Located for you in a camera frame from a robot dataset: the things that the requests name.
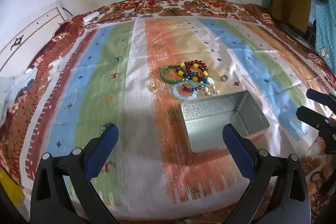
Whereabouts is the light blue bead bracelet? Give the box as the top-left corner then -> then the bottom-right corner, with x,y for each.
171,81 -> 202,101

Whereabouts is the multicolour bead bracelet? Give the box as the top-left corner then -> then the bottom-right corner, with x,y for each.
186,71 -> 209,90

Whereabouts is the yellow and black bead bracelet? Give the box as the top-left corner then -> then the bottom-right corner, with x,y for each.
176,61 -> 200,82

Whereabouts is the silver metal tin box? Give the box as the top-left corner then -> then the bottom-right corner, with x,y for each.
179,90 -> 270,154

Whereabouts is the small gold star earring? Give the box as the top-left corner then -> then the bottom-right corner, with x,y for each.
150,84 -> 158,93

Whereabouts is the striped colourful mat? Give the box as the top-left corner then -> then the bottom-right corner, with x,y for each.
21,16 -> 335,219

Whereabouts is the white wooden headboard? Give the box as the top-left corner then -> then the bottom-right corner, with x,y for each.
1,2 -> 68,77

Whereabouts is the teal dotted curtain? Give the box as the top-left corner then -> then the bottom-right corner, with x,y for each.
315,0 -> 336,72

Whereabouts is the floral brown bedsheet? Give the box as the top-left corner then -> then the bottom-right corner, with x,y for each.
1,0 -> 335,223

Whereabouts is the green jade bangle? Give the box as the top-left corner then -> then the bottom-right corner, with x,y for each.
159,65 -> 187,84

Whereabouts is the white pearl bracelet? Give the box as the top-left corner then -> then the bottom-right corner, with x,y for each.
201,76 -> 221,97

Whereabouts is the dark red bead bracelet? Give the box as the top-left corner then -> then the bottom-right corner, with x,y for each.
185,59 -> 210,77

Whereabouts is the yellow object at edge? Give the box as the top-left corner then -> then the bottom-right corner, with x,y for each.
0,169 -> 23,206

